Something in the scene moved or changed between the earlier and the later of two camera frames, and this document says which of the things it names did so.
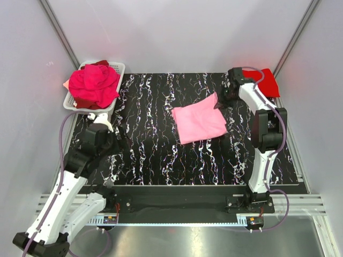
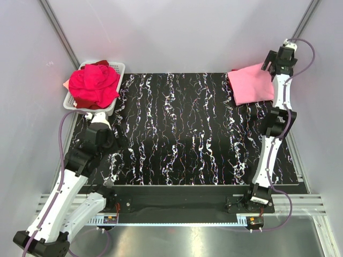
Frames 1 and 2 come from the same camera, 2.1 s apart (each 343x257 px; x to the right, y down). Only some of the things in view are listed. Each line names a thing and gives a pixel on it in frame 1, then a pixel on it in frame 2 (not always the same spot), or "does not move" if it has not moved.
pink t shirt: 199,120 → 251,84
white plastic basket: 69,103 does not move
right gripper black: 222,101 → 269,57
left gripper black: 125,141 does not move
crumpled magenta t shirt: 96,82 does not move
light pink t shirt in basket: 66,84 does not move
